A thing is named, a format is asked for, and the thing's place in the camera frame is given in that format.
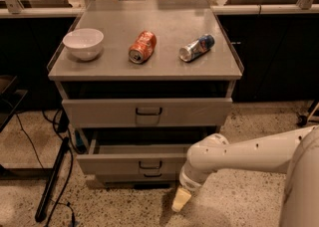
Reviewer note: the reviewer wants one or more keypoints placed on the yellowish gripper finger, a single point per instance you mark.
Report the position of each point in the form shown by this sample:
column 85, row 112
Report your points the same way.
column 181, row 198

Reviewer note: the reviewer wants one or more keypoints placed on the grey drawer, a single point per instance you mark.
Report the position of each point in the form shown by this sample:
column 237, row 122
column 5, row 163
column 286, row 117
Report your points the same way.
column 161, row 178
column 147, row 112
column 140, row 152

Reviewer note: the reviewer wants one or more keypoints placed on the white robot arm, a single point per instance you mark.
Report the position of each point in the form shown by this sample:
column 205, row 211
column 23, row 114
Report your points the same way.
column 294, row 153

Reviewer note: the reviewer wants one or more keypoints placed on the grey bottom drawer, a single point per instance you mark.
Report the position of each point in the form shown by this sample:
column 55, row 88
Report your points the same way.
column 161, row 178

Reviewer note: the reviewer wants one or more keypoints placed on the grey top drawer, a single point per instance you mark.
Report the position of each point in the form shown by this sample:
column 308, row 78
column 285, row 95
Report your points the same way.
column 147, row 112

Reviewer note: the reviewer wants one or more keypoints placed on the grey drawer cabinet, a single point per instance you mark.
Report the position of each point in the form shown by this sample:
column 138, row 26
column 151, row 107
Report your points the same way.
column 111, row 75

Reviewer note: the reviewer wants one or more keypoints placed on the black floor bar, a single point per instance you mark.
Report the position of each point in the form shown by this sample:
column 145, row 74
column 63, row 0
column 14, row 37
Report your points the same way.
column 41, row 212

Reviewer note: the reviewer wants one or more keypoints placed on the blue silver soda can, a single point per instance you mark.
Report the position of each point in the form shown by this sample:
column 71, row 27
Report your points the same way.
column 196, row 48

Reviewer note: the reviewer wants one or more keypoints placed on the orange soda can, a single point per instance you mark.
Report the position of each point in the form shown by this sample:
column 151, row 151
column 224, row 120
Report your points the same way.
column 143, row 47

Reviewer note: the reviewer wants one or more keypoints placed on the white ceramic bowl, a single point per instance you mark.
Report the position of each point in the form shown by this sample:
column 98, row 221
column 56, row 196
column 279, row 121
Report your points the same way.
column 84, row 44

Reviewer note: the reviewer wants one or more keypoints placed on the black caster wheel frame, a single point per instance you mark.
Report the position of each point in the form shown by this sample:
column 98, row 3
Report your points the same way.
column 311, row 116

